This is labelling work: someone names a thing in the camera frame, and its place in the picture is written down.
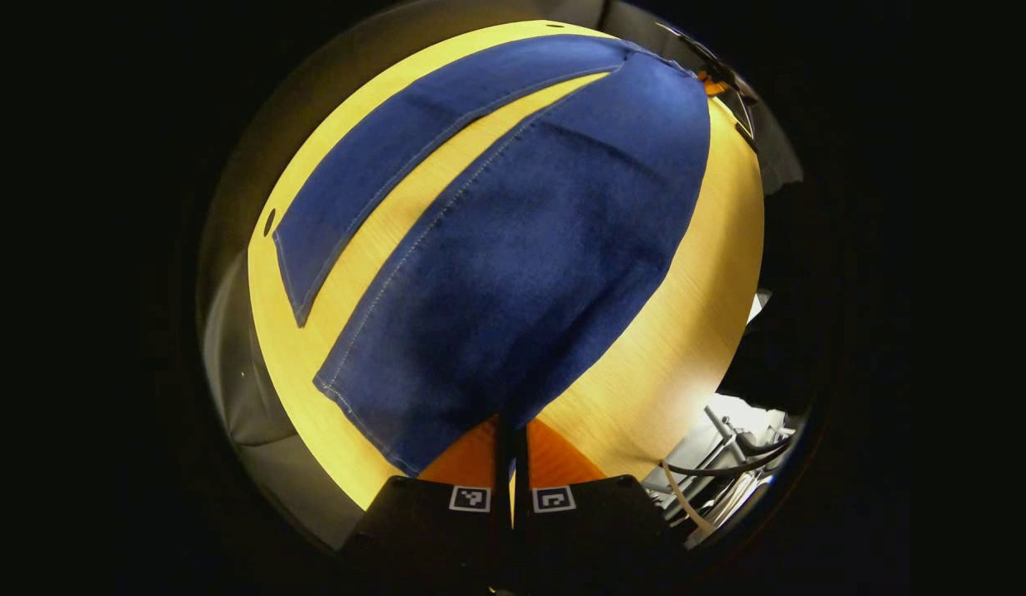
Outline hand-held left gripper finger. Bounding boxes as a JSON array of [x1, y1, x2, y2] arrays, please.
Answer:
[[513, 418, 689, 580], [343, 418, 514, 582]]

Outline blue jeans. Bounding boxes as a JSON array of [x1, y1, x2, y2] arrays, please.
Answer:
[[272, 35, 713, 478]]

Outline white cable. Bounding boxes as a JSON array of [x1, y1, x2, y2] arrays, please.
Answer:
[[659, 459, 717, 532]]

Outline black cable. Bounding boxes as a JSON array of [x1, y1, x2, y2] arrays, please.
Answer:
[[668, 439, 792, 479]]

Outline grey metal frame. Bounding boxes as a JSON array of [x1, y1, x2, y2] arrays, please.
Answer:
[[645, 393, 801, 541]]

